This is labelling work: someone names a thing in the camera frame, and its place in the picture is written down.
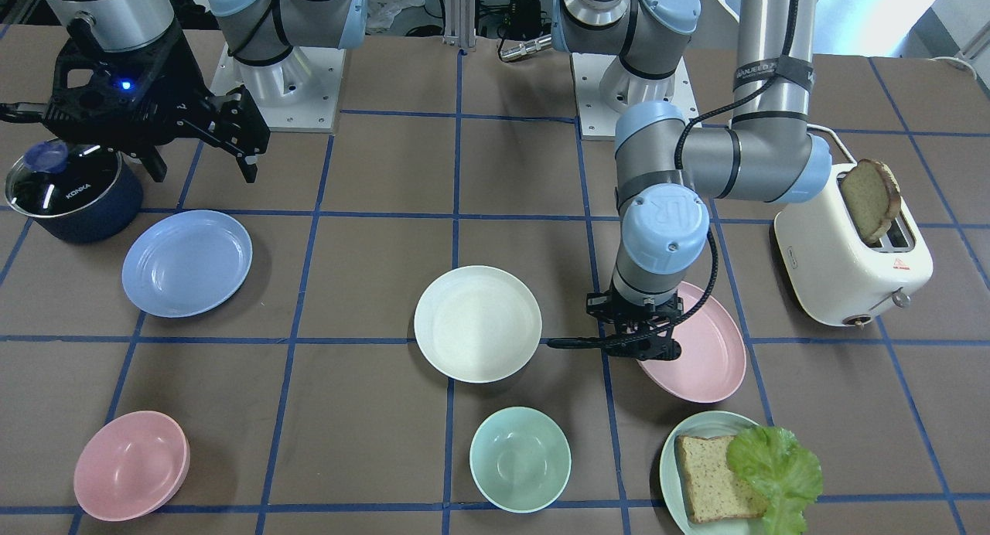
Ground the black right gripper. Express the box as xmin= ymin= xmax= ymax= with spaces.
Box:
xmin=43 ymin=26 xmax=270 ymax=184

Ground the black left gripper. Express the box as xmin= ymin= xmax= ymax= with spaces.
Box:
xmin=548 ymin=291 xmax=684 ymax=361

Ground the pink plate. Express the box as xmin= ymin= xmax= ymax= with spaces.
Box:
xmin=639 ymin=296 xmax=747 ymax=404

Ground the blue plate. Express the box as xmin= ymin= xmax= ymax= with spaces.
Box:
xmin=121 ymin=210 xmax=252 ymax=318

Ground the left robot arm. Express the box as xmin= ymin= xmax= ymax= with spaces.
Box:
xmin=548 ymin=0 xmax=831 ymax=361

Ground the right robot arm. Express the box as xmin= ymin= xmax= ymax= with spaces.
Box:
xmin=3 ymin=0 xmax=367 ymax=183

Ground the green plate with food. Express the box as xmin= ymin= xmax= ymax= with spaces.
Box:
xmin=658 ymin=411 xmax=764 ymax=534

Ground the dark blue saucepan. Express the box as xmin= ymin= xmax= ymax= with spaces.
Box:
xmin=13 ymin=147 xmax=144 ymax=244

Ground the glass pan lid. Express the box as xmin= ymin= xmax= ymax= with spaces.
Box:
xmin=5 ymin=139 xmax=121 ymax=217

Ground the bread slice on plate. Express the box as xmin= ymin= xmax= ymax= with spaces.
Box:
xmin=675 ymin=435 xmax=770 ymax=523

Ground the green lettuce leaf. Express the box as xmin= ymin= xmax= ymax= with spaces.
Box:
xmin=727 ymin=426 xmax=824 ymax=534

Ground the cream white plate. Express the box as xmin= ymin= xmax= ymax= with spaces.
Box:
xmin=414 ymin=266 xmax=542 ymax=383

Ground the mint green bowl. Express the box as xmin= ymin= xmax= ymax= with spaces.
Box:
xmin=468 ymin=406 xmax=572 ymax=513

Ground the cream white toaster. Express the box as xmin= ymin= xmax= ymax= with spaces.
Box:
xmin=772 ymin=137 xmax=934 ymax=327

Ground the bread slice in toaster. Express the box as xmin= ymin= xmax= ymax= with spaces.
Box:
xmin=839 ymin=158 xmax=902 ymax=245

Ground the pink bowl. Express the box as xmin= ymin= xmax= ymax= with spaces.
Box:
xmin=72 ymin=411 xmax=191 ymax=522

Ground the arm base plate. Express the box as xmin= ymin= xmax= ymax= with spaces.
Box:
xmin=211 ymin=46 xmax=349 ymax=134
xmin=572 ymin=53 xmax=698 ymax=141

